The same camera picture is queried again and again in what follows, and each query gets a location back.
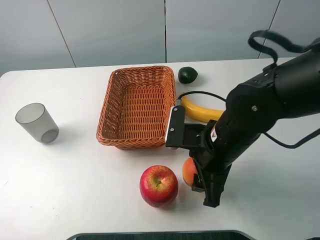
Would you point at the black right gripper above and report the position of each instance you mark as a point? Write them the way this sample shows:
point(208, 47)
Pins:
point(219, 144)

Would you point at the orange fruit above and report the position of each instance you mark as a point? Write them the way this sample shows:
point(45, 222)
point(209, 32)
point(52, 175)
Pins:
point(188, 171)

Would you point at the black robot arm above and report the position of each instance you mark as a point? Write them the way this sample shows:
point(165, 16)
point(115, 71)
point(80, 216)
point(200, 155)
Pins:
point(289, 90)

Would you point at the orange wicker basket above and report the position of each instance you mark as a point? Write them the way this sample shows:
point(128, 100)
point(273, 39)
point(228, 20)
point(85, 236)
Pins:
point(136, 107)

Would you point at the red apple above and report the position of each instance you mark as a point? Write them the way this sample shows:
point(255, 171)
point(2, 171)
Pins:
point(158, 186)

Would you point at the yellow banana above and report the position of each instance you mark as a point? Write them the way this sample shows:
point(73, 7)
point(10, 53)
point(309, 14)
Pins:
point(197, 112)

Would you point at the dark green avocado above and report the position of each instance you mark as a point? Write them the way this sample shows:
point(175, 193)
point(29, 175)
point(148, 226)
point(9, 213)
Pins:
point(187, 75)

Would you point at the grey translucent plastic cup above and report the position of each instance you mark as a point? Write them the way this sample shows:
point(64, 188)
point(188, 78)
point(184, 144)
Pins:
point(37, 121)

